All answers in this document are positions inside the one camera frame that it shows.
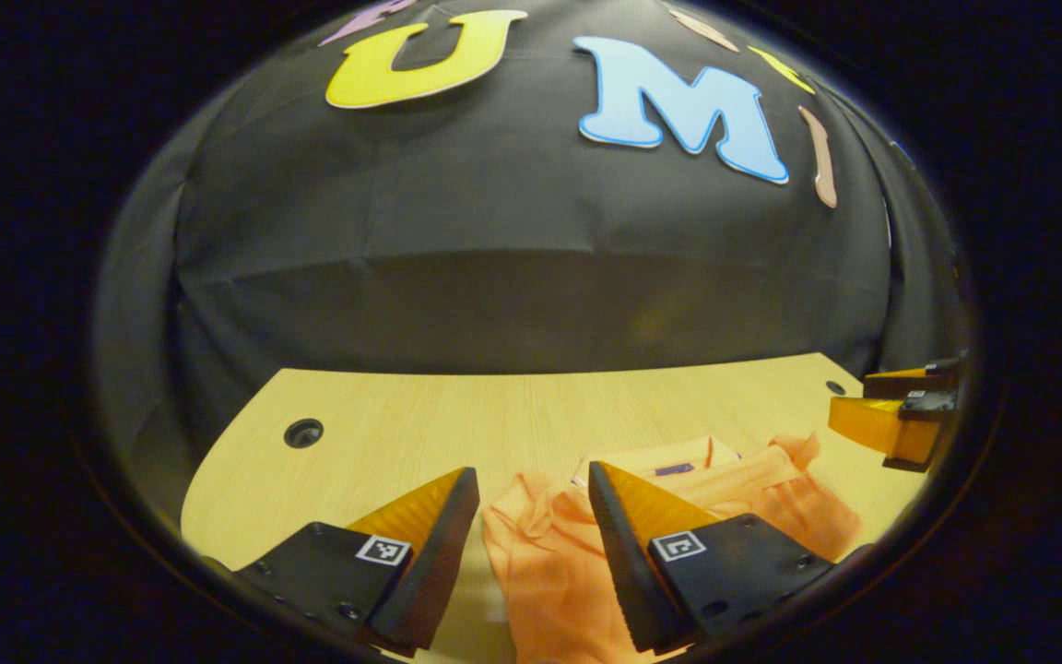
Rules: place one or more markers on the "orange T-shirt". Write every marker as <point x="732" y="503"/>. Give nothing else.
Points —
<point x="549" y="572"/>

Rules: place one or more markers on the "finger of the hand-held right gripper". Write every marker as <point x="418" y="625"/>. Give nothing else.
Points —
<point x="900" y="383"/>
<point x="867" y="422"/>

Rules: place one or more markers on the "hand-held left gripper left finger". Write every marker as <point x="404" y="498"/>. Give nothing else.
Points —
<point x="434" y="563"/>

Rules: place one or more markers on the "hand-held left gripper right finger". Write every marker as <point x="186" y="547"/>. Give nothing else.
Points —
<point x="628" y="563"/>

